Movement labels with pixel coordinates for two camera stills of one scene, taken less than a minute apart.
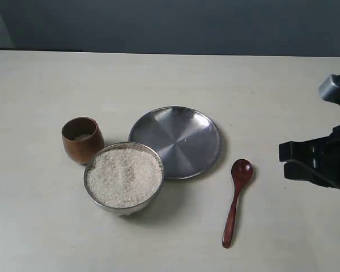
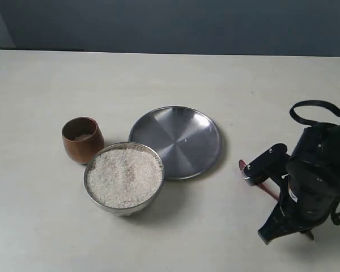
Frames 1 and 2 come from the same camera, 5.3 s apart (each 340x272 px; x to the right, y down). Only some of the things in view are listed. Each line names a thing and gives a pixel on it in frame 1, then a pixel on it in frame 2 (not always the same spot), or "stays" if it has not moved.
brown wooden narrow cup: x=82 y=138 stays
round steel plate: x=187 y=141 stays
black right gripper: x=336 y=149 -> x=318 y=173
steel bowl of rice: x=122 y=178 stays
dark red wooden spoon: x=241 y=172 -> x=266 y=186
